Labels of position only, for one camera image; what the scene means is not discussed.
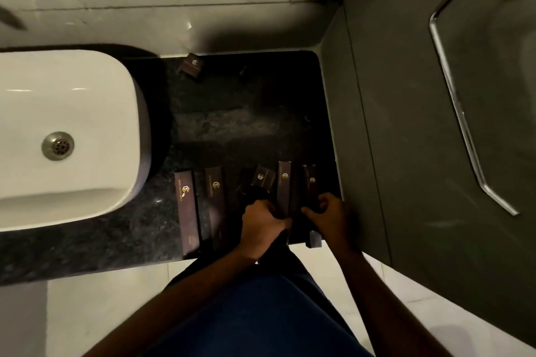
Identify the white ceramic sink basin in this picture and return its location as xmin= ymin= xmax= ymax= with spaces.
xmin=0 ymin=49 xmax=152 ymax=233

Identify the person's right forearm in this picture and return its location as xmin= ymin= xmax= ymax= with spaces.
xmin=333 ymin=242 xmax=455 ymax=357

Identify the small dark square box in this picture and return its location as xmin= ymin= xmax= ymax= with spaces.
xmin=179 ymin=53 xmax=205 ymax=79
xmin=251 ymin=165 xmax=276 ymax=191

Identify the person's left hand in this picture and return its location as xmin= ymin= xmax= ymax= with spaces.
xmin=240 ymin=199 xmax=293 ymax=262

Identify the person's right hand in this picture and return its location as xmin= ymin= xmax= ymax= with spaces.
xmin=301 ymin=192 xmax=362 ymax=252

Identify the person's left forearm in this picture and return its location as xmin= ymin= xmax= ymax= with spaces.
xmin=83 ymin=246 xmax=262 ymax=357

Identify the metal sink drain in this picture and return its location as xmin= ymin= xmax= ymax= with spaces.
xmin=41 ymin=132 xmax=75 ymax=161

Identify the wide long dark box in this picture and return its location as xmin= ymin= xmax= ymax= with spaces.
xmin=174 ymin=170 xmax=202 ymax=257

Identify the blue shirt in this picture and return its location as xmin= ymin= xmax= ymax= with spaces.
xmin=142 ymin=240 xmax=374 ymax=357

